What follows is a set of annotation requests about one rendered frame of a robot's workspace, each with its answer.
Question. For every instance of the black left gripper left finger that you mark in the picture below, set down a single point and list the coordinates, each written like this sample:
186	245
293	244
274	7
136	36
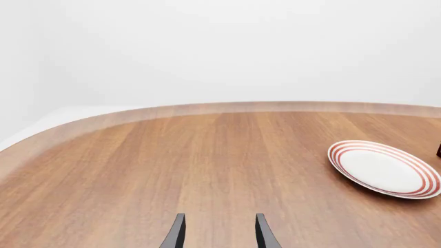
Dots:
176	233

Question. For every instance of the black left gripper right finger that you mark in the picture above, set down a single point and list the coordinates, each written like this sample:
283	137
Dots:
264	233

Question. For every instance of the white plate with red rings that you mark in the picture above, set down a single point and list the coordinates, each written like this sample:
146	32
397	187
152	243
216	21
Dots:
382	169

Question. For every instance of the dark brown box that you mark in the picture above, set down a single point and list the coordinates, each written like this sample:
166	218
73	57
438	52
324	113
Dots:
439	151

